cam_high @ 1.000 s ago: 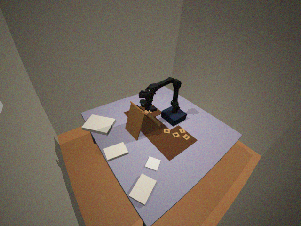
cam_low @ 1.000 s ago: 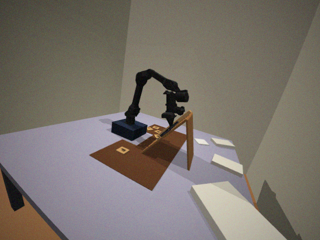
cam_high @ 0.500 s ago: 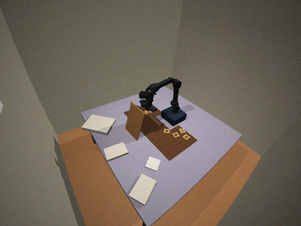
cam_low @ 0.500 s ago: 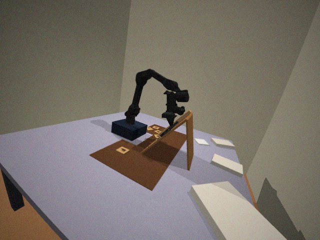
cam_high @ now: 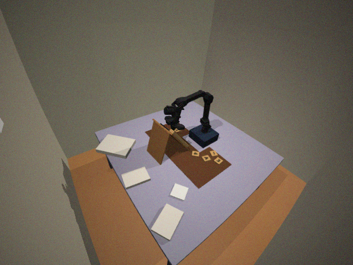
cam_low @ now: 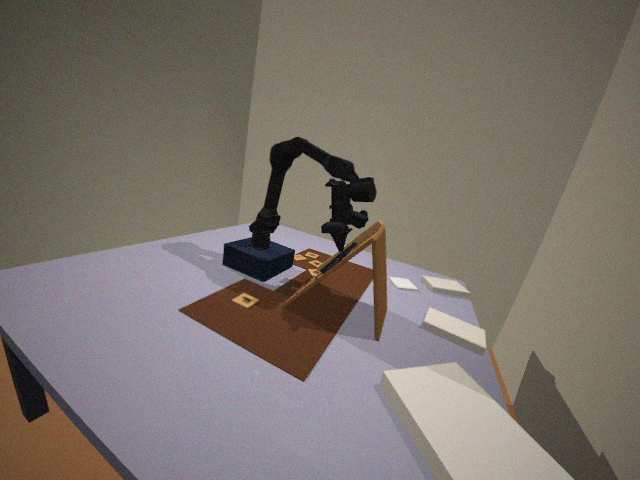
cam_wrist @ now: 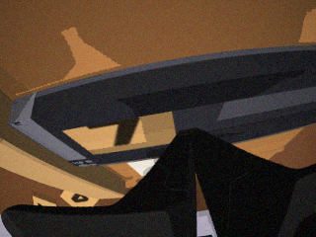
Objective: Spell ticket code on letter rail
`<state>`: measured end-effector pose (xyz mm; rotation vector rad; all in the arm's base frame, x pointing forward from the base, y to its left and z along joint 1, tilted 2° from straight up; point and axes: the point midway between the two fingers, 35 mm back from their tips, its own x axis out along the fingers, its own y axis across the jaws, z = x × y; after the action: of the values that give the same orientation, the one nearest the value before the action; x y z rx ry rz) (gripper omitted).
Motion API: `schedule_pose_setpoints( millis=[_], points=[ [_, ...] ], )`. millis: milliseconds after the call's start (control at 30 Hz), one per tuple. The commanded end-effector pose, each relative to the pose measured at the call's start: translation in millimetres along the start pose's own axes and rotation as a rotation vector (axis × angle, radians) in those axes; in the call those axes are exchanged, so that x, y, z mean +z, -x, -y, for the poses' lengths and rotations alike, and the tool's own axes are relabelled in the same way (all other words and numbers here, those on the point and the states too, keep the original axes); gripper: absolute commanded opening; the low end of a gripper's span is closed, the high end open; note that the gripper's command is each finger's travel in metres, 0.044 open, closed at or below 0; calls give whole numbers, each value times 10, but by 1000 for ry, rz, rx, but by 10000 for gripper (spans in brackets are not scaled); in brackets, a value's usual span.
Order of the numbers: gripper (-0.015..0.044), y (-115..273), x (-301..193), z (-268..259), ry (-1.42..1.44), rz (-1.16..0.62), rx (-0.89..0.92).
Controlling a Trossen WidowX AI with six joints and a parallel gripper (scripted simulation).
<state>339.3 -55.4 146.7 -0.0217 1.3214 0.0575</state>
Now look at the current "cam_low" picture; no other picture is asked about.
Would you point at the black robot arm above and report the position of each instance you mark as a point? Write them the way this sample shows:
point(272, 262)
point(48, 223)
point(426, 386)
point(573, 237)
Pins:
point(281, 158)

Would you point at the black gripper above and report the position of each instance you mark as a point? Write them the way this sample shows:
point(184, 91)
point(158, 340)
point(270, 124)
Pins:
point(336, 227)

